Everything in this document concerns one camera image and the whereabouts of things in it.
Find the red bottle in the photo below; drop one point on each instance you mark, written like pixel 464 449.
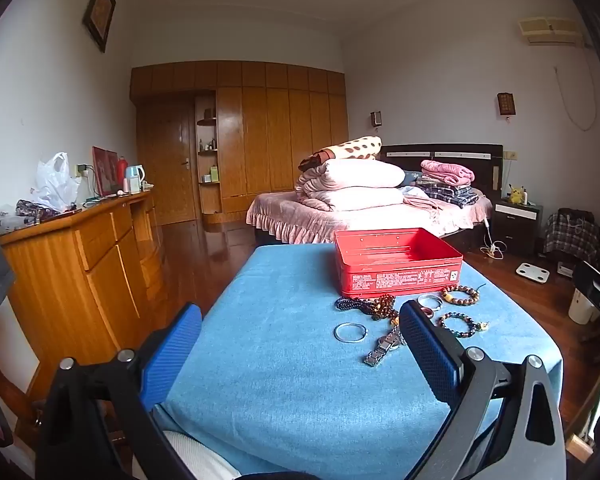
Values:
pixel 123 175

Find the wooden corner shelf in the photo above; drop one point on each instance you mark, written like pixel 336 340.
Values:
pixel 207 170

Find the small wall box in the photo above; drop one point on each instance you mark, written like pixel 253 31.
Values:
pixel 376 118

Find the red framed picture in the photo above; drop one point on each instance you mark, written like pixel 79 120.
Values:
pixel 105 170

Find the white waste bin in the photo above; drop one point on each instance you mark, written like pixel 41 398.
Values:
pixel 582 307

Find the white bathroom scale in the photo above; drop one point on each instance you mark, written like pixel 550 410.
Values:
pixel 532 273

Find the thin silver bangle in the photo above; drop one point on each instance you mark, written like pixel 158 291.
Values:
pixel 336 333

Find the folded pink quilts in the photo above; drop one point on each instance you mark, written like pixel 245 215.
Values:
pixel 350 182

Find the wall socket with plug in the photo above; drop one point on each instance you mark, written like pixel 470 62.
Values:
pixel 83 170

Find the brown wall plaque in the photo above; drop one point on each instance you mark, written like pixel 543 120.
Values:
pixel 506 104

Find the dark nightstand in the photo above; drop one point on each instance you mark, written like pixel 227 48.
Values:
pixel 517 227

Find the red tin box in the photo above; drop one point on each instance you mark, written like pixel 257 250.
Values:
pixel 395 275

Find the dark wooden headboard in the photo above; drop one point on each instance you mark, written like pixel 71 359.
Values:
pixel 455 152

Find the yellow plush toy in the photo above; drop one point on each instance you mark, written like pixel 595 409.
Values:
pixel 516 194

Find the bed with pink cover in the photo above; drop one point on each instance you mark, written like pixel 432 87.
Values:
pixel 330 220

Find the silver metal watch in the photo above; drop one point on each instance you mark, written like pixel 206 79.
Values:
pixel 380 348

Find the floral pouch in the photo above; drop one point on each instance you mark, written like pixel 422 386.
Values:
pixel 35 210

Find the blue table cloth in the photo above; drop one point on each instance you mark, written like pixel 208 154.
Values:
pixel 280 360

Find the folded plaid clothes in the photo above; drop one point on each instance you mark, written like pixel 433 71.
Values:
pixel 450 194

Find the wooden sideboard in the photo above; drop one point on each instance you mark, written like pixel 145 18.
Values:
pixel 80 270

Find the white plastic bag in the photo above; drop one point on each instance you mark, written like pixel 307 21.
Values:
pixel 55 182

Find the wooden wardrobe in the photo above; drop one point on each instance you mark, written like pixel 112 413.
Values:
pixel 275 130

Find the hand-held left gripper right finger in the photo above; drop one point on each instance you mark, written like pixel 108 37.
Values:
pixel 427 345

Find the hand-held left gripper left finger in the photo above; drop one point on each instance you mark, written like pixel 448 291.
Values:
pixel 172 350

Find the plaid bag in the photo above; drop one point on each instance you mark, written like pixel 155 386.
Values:
pixel 572 237

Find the white electric kettle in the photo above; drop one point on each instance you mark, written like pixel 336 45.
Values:
pixel 134 180

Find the dark framed wall picture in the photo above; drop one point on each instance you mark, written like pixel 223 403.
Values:
pixel 100 7

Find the wooden door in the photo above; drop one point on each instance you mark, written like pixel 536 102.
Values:
pixel 167 160

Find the wall air conditioner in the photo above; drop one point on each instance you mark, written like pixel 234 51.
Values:
pixel 550 31

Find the spotted cream blanket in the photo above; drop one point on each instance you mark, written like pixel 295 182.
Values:
pixel 350 149

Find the wide silver bangle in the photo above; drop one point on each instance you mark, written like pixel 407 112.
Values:
pixel 430 306

